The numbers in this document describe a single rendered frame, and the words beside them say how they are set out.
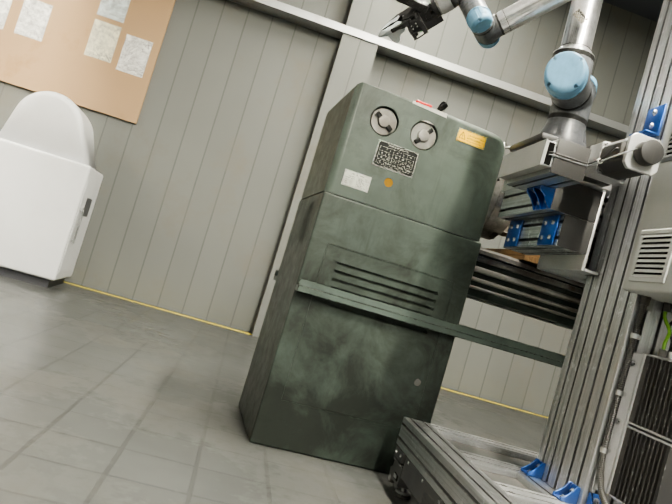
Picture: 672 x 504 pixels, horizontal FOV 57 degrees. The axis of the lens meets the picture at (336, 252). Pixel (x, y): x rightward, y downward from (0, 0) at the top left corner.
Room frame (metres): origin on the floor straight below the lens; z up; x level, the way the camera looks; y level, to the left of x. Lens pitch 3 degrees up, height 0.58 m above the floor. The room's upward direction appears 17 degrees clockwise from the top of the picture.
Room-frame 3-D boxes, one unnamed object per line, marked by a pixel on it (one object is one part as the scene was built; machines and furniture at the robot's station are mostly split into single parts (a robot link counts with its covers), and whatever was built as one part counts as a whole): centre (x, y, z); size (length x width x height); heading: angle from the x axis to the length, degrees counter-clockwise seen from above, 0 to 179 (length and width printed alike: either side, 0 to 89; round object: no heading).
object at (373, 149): (2.37, -0.14, 1.06); 0.59 x 0.48 x 0.39; 103
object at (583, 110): (1.87, -0.56, 1.33); 0.13 x 0.12 x 0.14; 151
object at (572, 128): (1.88, -0.56, 1.21); 0.15 x 0.15 x 0.10
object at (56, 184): (4.40, 2.11, 0.64); 0.72 x 0.60 x 1.28; 98
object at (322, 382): (2.37, -0.14, 0.43); 0.60 x 0.48 x 0.86; 103
